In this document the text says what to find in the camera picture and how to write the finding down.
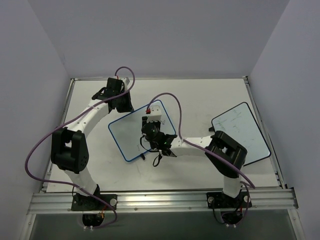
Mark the blue framed whiteboard with writing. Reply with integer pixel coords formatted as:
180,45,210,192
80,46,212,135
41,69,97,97
108,99,177,162

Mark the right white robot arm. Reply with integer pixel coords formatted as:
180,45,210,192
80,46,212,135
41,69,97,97
141,116,248,207

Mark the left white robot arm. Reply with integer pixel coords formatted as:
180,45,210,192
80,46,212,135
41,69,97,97
50,76,134,210

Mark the black framed whiteboard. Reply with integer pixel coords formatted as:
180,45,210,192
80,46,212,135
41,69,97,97
211,102,271,166

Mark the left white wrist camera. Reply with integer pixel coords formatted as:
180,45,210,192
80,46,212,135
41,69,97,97
121,77,130,85

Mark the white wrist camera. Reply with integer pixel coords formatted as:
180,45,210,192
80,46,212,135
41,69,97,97
121,77,130,85
145,105,162,123

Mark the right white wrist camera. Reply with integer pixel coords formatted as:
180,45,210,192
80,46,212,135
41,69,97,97
145,105,162,123

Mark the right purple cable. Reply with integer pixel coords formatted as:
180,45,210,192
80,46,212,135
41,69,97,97
145,92,256,227

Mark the purple cable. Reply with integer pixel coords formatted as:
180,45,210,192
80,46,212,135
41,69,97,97
145,92,256,227
24,66,136,229

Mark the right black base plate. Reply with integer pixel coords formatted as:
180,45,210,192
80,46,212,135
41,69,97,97
206,191,248,209

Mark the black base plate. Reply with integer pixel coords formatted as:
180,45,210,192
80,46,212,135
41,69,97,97
70,193,118,212
206,191,248,209

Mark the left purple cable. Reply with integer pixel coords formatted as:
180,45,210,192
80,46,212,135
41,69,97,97
24,66,136,229

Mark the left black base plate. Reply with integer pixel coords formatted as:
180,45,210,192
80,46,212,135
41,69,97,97
70,193,118,212

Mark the aluminium mounting rail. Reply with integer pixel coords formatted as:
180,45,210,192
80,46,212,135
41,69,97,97
27,188,298,214

